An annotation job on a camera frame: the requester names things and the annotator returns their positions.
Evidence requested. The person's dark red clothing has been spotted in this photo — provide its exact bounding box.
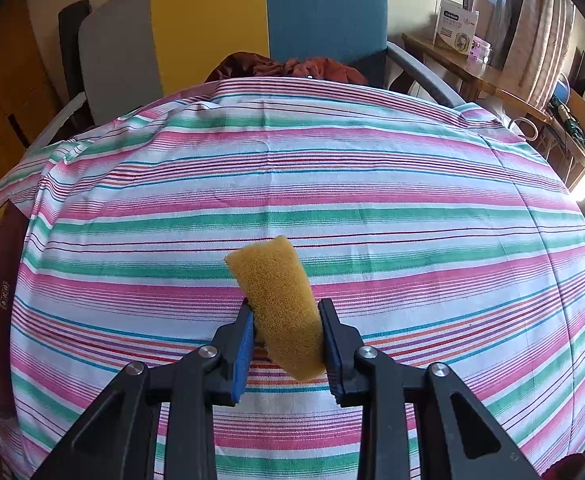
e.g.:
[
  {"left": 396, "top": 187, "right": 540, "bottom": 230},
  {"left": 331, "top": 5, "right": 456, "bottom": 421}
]
[{"left": 542, "top": 452, "right": 585, "bottom": 480}]

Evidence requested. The grey yellow blue chair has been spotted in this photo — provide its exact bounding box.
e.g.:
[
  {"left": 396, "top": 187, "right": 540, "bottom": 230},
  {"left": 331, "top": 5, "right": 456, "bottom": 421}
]
[{"left": 27, "top": 0, "right": 468, "bottom": 161}]

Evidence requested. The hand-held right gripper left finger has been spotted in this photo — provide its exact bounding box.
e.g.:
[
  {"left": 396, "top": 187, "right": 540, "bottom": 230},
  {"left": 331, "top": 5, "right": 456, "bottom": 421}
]
[{"left": 31, "top": 299, "right": 256, "bottom": 480}]

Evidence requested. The wooden desk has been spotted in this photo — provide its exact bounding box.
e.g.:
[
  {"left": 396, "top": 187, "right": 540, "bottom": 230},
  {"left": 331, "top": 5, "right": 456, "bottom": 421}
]
[{"left": 402, "top": 32, "right": 585, "bottom": 221}]

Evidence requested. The white printed carton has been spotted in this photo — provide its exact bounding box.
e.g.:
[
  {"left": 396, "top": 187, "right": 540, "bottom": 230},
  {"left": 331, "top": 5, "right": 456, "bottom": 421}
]
[{"left": 432, "top": 0, "right": 479, "bottom": 56}]

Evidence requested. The white cable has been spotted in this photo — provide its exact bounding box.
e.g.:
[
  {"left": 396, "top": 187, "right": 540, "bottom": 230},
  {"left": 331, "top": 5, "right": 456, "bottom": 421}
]
[{"left": 509, "top": 117, "right": 541, "bottom": 142}]

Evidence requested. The wooden wardrobe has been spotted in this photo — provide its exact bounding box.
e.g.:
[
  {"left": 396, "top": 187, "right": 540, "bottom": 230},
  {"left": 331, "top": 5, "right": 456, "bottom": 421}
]
[{"left": 0, "top": 0, "right": 68, "bottom": 221}]

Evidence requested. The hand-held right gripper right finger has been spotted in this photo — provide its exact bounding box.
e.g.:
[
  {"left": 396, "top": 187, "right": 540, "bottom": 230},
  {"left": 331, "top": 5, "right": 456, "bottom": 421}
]
[{"left": 317, "top": 298, "right": 543, "bottom": 480}]

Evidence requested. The small pink container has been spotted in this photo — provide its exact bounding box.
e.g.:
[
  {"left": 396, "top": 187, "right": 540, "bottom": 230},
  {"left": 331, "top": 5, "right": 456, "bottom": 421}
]
[{"left": 469, "top": 37, "right": 493, "bottom": 63}]

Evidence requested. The striped pink green cloth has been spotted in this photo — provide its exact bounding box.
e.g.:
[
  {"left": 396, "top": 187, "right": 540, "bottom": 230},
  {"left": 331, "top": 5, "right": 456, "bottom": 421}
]
[{"left": 0, "top": 77, "right": 585, "bottom": 480}]

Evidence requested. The pink patterned curtain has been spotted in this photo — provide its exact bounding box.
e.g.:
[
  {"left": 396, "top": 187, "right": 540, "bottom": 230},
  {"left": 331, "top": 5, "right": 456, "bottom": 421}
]
[{"left": 492, "top": 0, "right": 580, "bottom": 106}]

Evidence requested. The dark red cloth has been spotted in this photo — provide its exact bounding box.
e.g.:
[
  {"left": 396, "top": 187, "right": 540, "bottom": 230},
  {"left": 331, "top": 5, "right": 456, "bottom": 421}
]
[{"left": 205, "top": 51, "right": 368, "bottom": 86}]

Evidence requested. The yellow sponge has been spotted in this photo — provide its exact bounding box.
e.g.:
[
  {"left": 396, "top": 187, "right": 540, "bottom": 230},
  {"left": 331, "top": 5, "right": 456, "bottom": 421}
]
[{"left": 224, "top": 235, "right": 329, "bottom": 382}]

